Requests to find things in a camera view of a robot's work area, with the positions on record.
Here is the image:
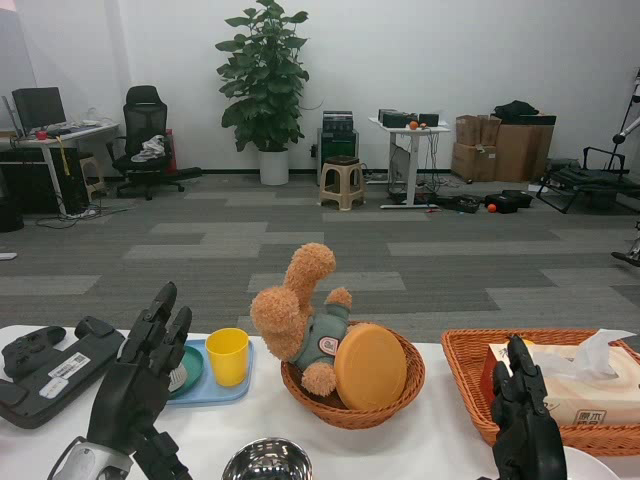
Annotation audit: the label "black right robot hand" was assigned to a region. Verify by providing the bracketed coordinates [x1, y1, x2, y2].
[490, 334, 569, 480]

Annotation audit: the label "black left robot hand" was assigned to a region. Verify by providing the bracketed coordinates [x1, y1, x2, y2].
[86, 280, 195, 480]

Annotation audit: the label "shiny metal bowl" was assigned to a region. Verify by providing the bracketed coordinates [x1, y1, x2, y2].
[220, 436, 314, 480]

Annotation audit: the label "white plastic bowl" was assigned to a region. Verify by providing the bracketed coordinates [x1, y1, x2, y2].
[561, 445, 622, 480]

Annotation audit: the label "rectangular wicker basket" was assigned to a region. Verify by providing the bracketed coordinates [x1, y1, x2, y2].
[440, 327, 640, 458]

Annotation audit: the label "green plastic plate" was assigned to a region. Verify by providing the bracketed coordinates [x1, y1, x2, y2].
[166, 345, 206, 401]

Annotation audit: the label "black equipment case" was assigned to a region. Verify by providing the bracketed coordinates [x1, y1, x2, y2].
[0, 315, 127, 431]

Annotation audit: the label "beige tissue box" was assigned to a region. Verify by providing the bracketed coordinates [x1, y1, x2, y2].
[480, 341, 640, 428]

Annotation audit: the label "light blue plastic tray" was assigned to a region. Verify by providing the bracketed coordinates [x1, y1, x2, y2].
[163, 338, 255, 408]

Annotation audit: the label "white tissue sheet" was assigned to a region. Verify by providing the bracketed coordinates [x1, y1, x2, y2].
[528, 327, 637, 377]

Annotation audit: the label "yellow plastic cup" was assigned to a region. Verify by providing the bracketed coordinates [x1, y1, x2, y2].
[204, 327, 250, 388]

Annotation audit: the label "black game controller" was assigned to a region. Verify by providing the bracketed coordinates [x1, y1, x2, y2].
[0, 325, 66, 377]

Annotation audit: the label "round wicker basket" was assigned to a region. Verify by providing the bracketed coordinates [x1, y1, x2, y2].
[280, 321, 427, 431]

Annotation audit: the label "orange round disc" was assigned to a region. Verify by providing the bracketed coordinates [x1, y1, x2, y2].
[333, 323, 409, 412]

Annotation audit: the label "brown teddy plush toy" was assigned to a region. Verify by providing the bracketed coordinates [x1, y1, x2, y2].
[249, 242, 353, 397]

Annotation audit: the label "plain beige plastic stool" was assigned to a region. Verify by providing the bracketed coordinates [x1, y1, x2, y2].
[76, 155, 107, 197]

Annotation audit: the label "black floor cases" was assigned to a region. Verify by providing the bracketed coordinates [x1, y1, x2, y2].
[483, 189, 535, 214]

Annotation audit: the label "white cloth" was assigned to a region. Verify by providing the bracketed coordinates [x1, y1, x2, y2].
[130, 134, 167, 164]

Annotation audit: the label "black folding cot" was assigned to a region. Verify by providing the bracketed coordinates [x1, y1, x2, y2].
[535, 146, 640, 215]

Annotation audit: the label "white office desk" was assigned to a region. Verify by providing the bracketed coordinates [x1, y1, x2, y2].
[0, 121, 122, 217]

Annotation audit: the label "white plant pot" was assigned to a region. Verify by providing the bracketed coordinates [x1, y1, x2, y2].
[257, 148, 291, 187]

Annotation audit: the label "black mesh office chair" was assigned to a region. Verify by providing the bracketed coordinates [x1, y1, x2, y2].
[105, 85, 204, 202]

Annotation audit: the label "stacked cardboard boxes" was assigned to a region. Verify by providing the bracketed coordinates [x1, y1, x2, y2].
[450, 114, 557, 184]

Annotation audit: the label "black computer monitor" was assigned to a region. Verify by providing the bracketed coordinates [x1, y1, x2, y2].
[11, 86, 68, 137]

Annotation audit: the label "beige plastic stool with dark seat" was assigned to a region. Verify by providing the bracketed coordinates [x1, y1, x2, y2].
[318, 155, 367, 211]

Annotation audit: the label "white standing desk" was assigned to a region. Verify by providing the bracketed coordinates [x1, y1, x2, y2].
[368, 116, 452, 210]

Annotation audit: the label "black bag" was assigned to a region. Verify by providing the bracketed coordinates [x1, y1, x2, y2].
[491, 99, 542, 122]

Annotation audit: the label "black equipment cabinet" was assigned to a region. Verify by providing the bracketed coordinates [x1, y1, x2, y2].
[315, 110, 362, 187]

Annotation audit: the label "large black box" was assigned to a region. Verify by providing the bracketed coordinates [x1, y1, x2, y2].
[377, 107, 409, 129]

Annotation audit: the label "green potted plant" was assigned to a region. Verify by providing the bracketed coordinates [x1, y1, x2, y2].
[214, 0, 311, 154]

